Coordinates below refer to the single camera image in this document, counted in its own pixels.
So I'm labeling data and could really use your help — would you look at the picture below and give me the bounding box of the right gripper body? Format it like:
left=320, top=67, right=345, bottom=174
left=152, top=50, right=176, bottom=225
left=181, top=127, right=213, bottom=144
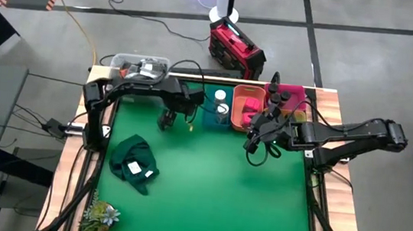
left=256, top=115, right=303, bottom=153

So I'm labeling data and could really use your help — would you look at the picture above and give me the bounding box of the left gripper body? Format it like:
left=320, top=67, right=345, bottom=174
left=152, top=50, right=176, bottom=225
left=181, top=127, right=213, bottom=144
left=167, top=80, right=207, bottom=117

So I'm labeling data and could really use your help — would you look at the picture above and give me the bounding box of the orange plastic bin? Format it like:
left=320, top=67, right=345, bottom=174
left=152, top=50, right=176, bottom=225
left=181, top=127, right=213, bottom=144
left=229, top=84, right=268, bottom=135

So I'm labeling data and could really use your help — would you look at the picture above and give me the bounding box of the pink plastic bin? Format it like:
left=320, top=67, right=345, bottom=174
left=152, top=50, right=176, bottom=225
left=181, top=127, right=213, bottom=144
left=263, top=81, right=311, bottom=112

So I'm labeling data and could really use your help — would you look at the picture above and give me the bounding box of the blue plastic bin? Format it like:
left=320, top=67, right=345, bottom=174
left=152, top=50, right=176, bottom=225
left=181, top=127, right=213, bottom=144
left=202, top=85, right=238, bottom=132

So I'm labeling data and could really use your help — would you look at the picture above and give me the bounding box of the black power strip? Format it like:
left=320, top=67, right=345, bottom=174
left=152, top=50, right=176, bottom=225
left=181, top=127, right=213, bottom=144
left=171, top=64, right=243, bottom=81

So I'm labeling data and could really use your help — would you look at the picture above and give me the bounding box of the dark green garment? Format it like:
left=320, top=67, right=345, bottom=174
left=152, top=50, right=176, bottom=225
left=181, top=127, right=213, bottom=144
left=106, top=131, right=164, bottom=198

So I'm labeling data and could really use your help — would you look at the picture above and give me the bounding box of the grey folded garment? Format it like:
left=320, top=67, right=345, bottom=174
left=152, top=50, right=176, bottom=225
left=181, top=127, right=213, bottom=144
left=125, top=56, right=169, bottom=81

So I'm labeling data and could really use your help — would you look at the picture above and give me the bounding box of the red black power station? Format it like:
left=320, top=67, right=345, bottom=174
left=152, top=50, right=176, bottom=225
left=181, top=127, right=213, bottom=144
left=204, top=14, right=272, bottom=83

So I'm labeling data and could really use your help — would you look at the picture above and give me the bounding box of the clear plastic storage bin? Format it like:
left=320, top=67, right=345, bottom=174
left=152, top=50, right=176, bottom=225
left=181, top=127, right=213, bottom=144
left=108, top=51, right=172, bottom=86

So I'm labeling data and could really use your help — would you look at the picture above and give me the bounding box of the green table mat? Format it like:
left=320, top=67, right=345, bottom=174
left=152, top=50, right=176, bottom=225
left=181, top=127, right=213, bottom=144
left=92, top=72, right=329, bottom=231

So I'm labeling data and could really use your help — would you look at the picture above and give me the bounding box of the wooden table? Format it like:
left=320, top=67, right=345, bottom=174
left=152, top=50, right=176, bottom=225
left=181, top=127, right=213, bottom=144
left=35, top=59, right=382, bottom=231

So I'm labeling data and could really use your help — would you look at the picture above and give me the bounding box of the black control box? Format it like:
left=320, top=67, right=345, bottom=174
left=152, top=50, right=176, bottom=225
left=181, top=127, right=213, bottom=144
left=43, top=116, right=71, bottom=141

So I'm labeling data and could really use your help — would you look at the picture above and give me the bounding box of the artificial succulent plant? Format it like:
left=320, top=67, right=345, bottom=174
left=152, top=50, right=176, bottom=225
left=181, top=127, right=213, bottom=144
left=78, top=188, right=124, bottom=231

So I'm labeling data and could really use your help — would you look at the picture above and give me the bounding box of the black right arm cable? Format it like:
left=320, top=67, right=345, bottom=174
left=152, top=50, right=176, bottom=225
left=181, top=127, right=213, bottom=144
left=242, top=93, right=387, bottom=181

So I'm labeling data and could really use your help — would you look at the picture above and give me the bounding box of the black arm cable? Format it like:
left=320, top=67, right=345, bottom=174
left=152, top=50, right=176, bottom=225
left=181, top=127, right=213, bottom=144
left=242, top=93, right=387, bottom=181
left=163, top=56, right=213, bottom=112

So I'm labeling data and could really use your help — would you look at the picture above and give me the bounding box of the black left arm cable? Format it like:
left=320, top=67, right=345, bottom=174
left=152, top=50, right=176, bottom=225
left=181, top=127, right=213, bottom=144
left=163, top=56, right=213, bottom=112

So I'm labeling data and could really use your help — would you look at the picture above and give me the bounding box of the black floor cable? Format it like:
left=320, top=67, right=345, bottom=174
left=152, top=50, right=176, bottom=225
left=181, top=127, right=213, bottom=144
left=102, top=0, right=214, bottom=44

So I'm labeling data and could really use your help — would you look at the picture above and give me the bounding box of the yellow cable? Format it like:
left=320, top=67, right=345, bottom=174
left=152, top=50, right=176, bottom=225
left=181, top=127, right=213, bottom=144
left=26, top=0, right=104, bottom=67

